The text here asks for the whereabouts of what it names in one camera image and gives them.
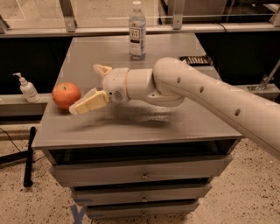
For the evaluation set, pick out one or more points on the red apple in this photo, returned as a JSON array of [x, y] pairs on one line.
[[65, 94]]

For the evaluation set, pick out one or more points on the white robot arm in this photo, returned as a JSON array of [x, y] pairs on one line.
[[171, 81]]

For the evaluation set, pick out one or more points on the clear plastic water bottle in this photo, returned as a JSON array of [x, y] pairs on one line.
[[137, 32]]

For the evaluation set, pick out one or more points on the top grey drawer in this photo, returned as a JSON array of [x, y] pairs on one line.
[[101, 174]]

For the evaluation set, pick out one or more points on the bottom grey drawer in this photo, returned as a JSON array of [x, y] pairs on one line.
[[141, 209]]

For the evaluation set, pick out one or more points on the white pump dispenser bottle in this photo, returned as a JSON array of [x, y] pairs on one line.
[[29, 91]]

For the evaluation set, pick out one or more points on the grey drawer cabinet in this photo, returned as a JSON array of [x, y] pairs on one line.
[[133, 131]]

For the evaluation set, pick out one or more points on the metal railing frame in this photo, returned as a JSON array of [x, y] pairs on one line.
[[73, 18]]

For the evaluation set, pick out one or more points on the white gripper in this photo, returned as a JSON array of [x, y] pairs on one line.
[[115, 84]]

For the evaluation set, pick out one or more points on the black stand leg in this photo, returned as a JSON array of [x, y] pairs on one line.
[[28, 164]]

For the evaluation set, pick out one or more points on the grey drawer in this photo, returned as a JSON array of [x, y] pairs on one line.
[[141, 209], [101, 174], [140, 194]]

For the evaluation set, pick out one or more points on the middle grey drawer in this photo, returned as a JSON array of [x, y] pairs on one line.
[[140, 194]]

